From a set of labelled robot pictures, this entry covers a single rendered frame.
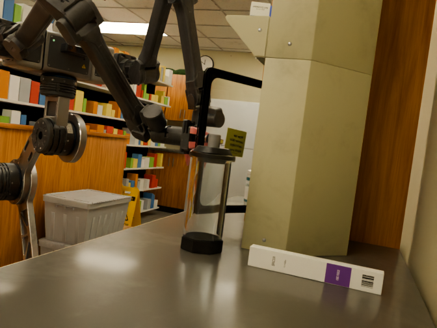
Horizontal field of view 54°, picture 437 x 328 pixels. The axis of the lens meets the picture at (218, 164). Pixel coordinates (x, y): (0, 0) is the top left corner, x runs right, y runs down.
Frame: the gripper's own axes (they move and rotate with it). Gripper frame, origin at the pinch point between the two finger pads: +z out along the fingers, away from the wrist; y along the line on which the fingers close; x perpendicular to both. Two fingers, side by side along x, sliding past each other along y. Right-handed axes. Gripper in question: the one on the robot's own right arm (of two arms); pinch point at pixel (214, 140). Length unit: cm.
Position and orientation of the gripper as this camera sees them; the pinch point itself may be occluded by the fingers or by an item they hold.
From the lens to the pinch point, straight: 125.8
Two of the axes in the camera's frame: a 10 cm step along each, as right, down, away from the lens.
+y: 1.2, -9.9, -0.5
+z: 9.4, 1.3, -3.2
